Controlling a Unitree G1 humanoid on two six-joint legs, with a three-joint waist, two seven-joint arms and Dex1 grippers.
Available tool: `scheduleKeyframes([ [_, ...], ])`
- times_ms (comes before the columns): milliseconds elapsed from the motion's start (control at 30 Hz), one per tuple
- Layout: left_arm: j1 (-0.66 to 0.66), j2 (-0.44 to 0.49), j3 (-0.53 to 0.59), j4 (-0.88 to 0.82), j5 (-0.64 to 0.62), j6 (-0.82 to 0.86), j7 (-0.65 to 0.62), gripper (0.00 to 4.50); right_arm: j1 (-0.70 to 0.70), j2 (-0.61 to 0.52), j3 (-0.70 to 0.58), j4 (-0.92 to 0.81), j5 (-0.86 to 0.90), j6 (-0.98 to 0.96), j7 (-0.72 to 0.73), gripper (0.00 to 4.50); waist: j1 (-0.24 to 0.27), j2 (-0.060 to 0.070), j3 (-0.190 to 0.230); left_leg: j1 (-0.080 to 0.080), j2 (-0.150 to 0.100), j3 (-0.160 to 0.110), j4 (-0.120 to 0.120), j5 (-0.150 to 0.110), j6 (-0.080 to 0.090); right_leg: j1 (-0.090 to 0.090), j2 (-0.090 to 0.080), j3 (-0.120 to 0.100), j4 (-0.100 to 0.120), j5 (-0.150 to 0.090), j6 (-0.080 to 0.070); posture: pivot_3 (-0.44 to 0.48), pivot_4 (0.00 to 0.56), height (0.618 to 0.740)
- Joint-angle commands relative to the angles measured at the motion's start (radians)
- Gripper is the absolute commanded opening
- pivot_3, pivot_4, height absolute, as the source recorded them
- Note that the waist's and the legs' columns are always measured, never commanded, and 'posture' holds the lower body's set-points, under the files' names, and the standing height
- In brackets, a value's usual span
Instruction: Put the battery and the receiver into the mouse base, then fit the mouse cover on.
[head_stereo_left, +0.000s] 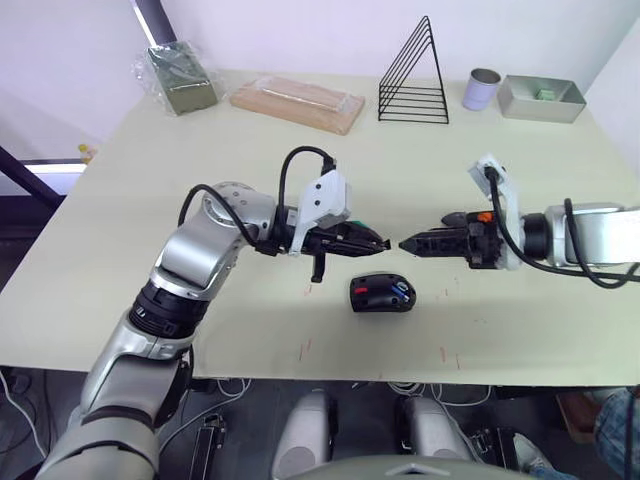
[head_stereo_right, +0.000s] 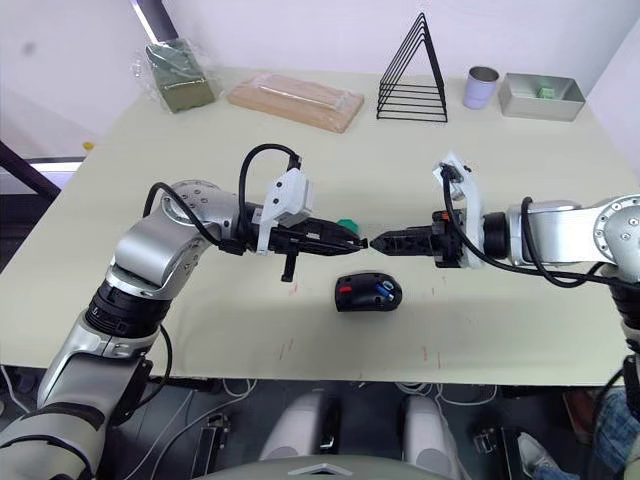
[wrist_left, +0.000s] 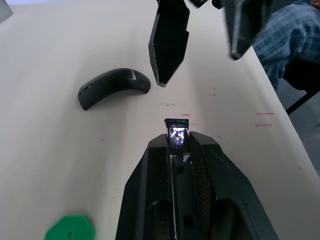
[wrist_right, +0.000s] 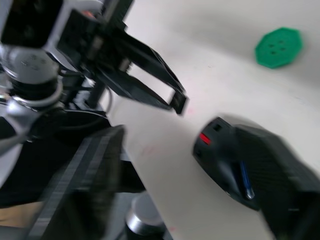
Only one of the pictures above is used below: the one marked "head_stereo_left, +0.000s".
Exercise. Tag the green box in plastic wrap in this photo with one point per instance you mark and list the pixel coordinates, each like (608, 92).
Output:
(182, 80)

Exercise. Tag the brown wooden box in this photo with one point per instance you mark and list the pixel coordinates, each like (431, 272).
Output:
(575, 417)

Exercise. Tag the black floor stand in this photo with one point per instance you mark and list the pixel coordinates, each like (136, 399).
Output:
(207, 442)
(487, 445)

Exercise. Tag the person's blue jeans leg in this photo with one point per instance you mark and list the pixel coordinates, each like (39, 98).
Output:
(617, 430)

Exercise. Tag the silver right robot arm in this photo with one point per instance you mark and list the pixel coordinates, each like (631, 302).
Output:
(590, 235)

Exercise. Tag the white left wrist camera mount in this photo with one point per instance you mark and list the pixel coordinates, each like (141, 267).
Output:
(327, 197)

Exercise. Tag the dark metal frame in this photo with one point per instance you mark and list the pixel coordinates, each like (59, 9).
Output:
(30, 190)

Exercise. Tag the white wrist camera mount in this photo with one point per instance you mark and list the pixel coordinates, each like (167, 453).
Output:
(509, 200)
(327, 197)

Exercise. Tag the lavender tin can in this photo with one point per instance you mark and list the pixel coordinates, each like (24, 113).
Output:
(481, 90)

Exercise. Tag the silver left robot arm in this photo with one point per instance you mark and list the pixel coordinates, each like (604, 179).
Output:
(190, 255)

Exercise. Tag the small yellow object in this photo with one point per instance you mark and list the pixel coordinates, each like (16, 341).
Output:
(86, 151)

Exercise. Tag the grey metal box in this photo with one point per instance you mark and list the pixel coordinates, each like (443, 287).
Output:
(540, 107)

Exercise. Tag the small green item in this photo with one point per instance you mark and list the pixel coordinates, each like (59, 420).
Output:
(545, 93)

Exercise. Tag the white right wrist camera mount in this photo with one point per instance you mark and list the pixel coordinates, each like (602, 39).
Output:
(509, 200)

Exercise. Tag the wooden board in plastic wrap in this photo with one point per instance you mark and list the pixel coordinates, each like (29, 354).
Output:
(297, 102)

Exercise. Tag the grey robot torso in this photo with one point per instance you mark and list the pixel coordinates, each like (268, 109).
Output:
(405, 471)

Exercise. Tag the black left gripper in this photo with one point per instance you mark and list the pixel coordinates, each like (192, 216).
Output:
(327, 242)

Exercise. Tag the grey white shoe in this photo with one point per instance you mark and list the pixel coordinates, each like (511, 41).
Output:
(531, 452)

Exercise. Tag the black mouse base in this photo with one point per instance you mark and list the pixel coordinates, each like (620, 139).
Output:
(382, 292)

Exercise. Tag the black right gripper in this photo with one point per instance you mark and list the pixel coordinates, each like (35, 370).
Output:
(482, 240)

